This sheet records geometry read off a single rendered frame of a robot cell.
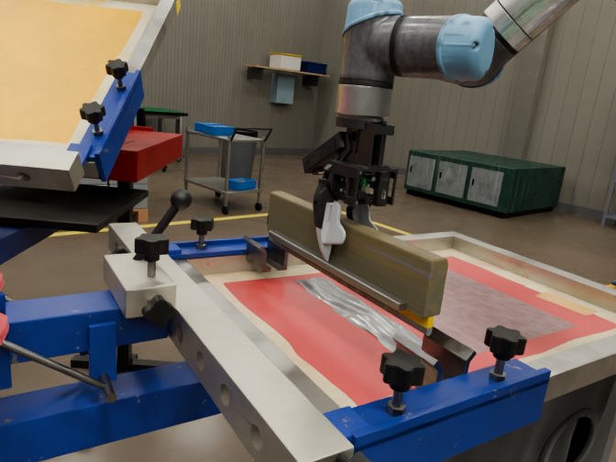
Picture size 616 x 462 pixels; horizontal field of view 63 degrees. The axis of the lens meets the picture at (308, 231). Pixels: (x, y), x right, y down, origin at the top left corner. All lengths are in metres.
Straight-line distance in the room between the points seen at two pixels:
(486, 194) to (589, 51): 2.70
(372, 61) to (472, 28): 0.13
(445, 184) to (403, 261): 6.83
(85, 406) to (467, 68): 0.60
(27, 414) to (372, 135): 0.53
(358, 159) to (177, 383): 0.38
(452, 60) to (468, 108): 8.74
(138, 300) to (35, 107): 0.74
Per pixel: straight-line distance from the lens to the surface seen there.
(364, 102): 0.69
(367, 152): 0.69
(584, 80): 8.60
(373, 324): 0.82
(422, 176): 7.69
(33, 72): 1.38
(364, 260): 0.70
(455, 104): 9.54
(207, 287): 0.83
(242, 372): 0.50
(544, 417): 0.95
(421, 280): 0.62
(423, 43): 0.66
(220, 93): 10.40
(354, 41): 0.70
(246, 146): 7.25
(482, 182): 7.16
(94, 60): 1.40
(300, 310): 0.85
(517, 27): 0.77
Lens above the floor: 1.30
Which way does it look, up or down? 15 degrees down
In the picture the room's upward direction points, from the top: 6 degrees clockwise
